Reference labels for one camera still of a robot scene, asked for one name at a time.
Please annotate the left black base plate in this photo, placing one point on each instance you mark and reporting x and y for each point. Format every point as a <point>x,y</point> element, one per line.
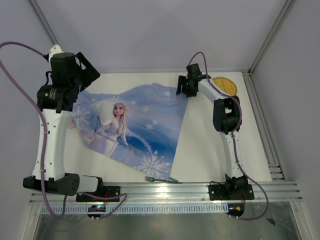
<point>106,192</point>

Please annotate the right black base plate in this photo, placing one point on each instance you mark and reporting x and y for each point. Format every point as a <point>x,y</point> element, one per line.
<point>219,192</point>

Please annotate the right aluminium side rail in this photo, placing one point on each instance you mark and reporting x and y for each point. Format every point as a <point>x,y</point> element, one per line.
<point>268,144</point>

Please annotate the aluminium front rail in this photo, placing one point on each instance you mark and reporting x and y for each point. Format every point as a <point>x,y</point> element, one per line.
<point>196,192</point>

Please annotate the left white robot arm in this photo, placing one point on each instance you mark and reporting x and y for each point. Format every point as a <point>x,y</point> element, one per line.
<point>49,173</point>

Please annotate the white slotted cable duct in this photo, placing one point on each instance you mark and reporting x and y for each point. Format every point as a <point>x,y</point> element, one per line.
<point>166,208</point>

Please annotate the dark teal plastic fork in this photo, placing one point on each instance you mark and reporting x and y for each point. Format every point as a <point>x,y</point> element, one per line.
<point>152,180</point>

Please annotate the blue pink Elsa cloth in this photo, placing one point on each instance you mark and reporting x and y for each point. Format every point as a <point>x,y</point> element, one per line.
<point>139,127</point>

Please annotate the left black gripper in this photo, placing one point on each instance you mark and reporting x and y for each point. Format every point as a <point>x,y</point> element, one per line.
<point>90,74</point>

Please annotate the yellow woven round plate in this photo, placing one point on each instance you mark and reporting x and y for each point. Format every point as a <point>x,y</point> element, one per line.
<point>226,85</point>

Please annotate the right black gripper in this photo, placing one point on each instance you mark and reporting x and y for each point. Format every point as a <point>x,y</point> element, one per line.
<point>182,80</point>

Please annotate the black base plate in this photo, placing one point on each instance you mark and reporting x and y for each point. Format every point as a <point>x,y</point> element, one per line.
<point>219,192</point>
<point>106,192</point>

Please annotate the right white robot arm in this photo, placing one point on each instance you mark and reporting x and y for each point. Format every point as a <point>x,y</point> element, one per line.
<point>227,119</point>

